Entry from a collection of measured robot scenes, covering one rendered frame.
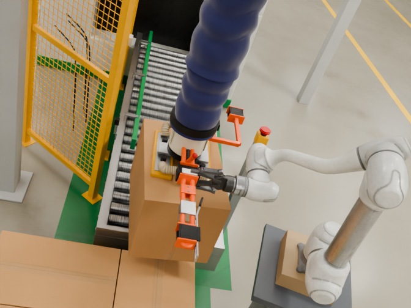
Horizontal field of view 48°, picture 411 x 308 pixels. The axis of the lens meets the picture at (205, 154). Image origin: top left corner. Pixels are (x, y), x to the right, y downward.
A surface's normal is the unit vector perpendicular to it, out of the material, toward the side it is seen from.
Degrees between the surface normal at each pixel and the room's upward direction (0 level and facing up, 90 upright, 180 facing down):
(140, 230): 89
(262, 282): 0
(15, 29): 90
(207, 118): 79
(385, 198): 86
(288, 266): 5
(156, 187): 1
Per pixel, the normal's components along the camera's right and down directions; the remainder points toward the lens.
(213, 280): 0.28, -0.74
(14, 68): 0.02, 0.64
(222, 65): 0.19, 0.79
